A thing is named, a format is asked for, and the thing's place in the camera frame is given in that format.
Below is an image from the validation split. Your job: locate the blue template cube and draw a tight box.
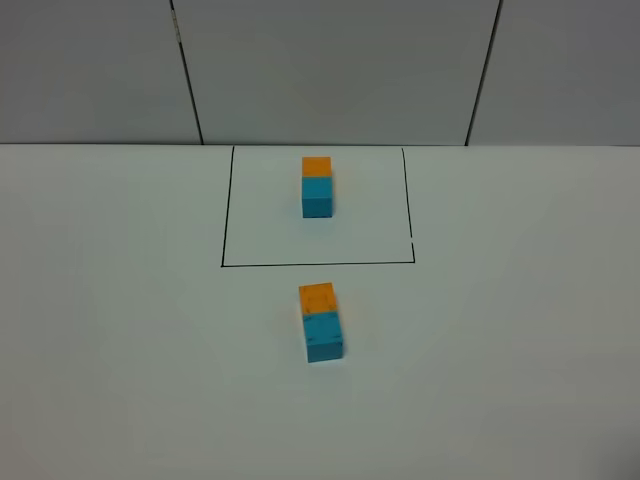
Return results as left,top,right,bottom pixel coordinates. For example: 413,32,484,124
301,177,334,218

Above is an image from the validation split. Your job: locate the orange template cube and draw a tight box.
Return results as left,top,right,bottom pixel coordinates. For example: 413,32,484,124
302,157,332,177

